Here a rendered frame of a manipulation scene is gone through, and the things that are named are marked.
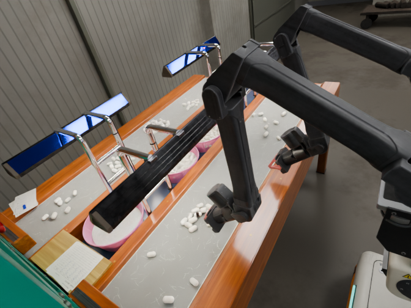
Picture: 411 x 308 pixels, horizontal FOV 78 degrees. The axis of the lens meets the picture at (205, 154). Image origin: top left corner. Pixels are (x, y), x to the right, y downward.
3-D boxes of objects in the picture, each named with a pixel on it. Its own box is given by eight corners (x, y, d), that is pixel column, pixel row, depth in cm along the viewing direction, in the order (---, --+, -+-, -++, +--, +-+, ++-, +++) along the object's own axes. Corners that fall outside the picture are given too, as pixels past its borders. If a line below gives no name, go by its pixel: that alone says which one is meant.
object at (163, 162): (222, 118, 106) (219, 102, 102) (109, 234, 68) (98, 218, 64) (207, 115, 110) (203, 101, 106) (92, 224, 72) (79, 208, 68)
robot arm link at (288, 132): (326, 150, 87) (328, 139, 93) (305, 125, 86) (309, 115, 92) (296, 164, 95) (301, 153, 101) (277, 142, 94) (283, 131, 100)
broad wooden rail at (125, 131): (208, 93, 238) (204, 74, 227) (21, 253, 128) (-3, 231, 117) (197, 93, 245) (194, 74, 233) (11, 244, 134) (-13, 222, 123)
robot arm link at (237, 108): (219, 88, 47) (245, 66, 54) (196, 88, 50) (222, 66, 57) (250, 229, 72) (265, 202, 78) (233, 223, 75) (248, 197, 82)
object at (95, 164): (145, 184, 137) (112, 112, 111) (118, 211, 125) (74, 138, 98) (122, 176, 147) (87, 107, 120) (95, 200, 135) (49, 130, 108)
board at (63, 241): (113, 263, 93) (112, 261, 92) (79, 302, 83) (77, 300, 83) (64, 230, 110) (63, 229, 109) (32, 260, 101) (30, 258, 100)
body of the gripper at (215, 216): (202, 220, 85) (214, 216, 79) (218, 199, 92) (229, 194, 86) (215, 233, 86) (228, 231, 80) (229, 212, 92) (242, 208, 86)
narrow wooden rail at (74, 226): (241, 89, 215) (240, 76, 209) (49, 278, 105) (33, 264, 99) (235, 88, 218) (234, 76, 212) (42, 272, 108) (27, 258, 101)
